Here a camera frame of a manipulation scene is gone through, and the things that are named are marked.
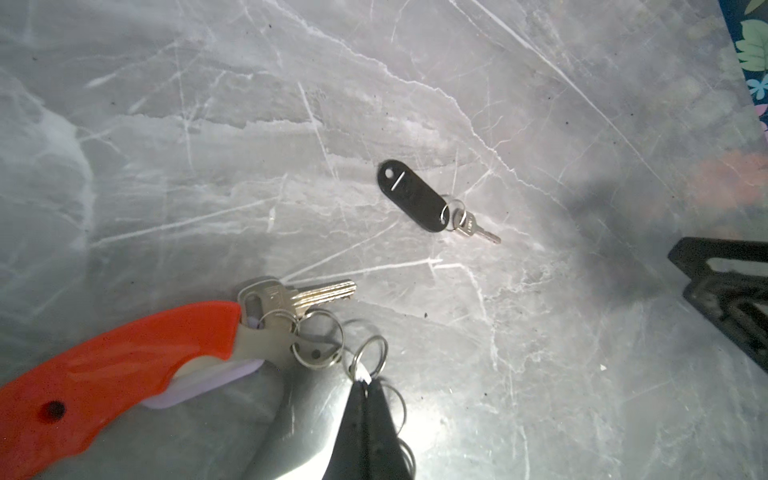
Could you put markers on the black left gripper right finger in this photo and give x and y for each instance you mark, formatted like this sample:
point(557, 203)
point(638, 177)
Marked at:
point(385, 457)

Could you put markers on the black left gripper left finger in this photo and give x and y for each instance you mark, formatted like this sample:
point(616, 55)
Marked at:
point(349, 456)

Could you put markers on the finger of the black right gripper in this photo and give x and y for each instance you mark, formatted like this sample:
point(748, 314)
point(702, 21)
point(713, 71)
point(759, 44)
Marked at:
point(735, 303)

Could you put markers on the black car key fob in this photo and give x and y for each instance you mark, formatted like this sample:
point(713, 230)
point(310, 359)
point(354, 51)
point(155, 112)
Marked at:
point(431, 211)

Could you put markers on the steel keyring with red handle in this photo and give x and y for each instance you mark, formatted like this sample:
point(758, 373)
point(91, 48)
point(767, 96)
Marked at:
point(58, 408)

